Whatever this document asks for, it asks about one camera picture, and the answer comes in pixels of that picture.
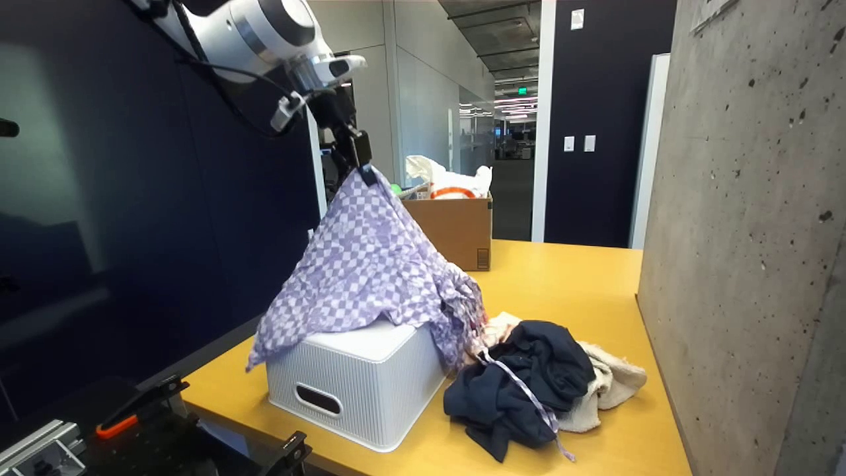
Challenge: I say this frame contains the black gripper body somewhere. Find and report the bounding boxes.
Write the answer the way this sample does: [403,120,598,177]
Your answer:
[306,80,363,148]

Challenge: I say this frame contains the purple checkered clothing piece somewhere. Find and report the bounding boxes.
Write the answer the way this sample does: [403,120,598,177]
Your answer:
[245,166,490,375]

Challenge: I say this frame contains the dark navy clothing piece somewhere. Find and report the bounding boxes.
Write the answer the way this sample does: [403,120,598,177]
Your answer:
[442,317,601,466]

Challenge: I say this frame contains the brown cardboard box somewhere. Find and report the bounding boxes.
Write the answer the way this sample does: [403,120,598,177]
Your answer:
[400,193,494,276]

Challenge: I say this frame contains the white plastic storage box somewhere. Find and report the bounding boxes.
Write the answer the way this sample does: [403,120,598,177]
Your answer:
[264,317,450,457]

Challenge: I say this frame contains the beige clothing piece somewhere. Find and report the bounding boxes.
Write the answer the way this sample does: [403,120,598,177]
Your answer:
[479,309,650,436]

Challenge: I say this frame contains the white plastic bag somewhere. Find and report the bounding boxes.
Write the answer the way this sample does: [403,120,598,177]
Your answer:
[403,153,494,202]

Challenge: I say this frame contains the white whiteboard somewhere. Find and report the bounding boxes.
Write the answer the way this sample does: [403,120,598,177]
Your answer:
[627,50,674,251]

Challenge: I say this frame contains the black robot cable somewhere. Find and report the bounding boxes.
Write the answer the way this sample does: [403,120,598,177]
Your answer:
[157,7,311,138]

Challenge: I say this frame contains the black clamp orange handle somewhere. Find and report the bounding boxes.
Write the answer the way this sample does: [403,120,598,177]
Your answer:
[91,375,194,445]

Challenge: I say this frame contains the aluminium rail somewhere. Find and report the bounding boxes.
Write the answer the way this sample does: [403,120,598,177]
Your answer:
[0,416,88,476]

